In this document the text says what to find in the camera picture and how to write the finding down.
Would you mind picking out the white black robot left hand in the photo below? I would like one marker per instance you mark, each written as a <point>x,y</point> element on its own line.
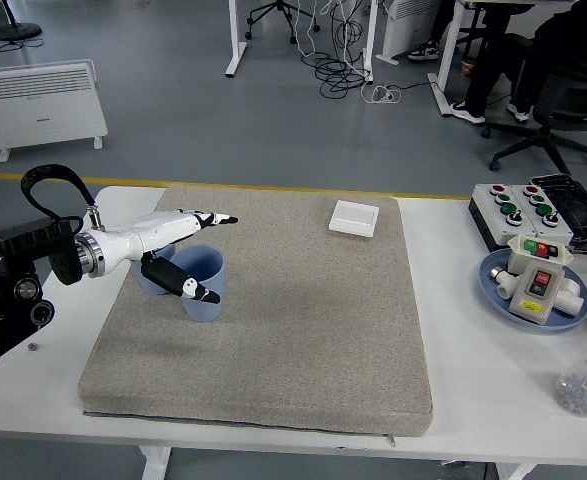
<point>143,235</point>

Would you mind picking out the blue ribbed plastic cup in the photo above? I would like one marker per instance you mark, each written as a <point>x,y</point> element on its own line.
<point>203,312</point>
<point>145,286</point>

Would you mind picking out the white push-button control box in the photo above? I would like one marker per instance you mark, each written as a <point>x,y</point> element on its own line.
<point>558,232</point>
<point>495,215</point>

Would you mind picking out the small brown cup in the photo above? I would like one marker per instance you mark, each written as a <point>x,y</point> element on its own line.
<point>468,68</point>

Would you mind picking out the white electric panel heater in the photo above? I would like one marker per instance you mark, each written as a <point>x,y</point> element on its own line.
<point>38,105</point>

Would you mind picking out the grey-brown cushion mat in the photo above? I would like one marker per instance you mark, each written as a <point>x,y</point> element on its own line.
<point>298,325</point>

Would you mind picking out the white desk leg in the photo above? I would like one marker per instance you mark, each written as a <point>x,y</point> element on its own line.
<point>369,45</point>
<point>234,45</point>

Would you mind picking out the black round floor stand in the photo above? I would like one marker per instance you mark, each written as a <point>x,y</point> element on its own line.
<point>17,32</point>

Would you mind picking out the black chair wheel base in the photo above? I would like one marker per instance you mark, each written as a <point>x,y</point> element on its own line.
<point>278,9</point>

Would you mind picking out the person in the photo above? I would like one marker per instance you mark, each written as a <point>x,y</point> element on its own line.
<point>425,50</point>
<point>493,60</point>

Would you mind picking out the white heater with feet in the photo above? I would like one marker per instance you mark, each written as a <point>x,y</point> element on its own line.
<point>408,25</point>

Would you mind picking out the white desk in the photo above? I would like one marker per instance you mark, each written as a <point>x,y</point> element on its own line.
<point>445,75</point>

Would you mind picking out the white table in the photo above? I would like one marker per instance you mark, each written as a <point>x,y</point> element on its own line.
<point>473,375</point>

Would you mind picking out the white pipe fitting metal end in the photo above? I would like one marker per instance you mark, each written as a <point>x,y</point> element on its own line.
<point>505,287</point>

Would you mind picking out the blue plate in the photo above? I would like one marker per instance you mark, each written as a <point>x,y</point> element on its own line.
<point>563,325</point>

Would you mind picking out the white pipe tee fitting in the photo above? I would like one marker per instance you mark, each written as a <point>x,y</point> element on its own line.
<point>570,300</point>

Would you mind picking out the black tool case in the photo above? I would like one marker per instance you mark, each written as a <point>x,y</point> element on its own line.
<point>580,205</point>

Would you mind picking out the black office chair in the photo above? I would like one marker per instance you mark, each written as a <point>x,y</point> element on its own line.
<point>573,100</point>

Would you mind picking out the clear screw bottle red cap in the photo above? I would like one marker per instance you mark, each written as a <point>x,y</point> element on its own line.
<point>583,380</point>

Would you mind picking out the white wall switch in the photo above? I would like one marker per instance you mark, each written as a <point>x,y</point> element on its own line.
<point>353,219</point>

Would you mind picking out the beige green-red button switch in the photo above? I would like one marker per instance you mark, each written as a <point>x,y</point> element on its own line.
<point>518,257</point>

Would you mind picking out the grey red-black button switch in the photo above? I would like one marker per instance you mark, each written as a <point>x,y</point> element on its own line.
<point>533,300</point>

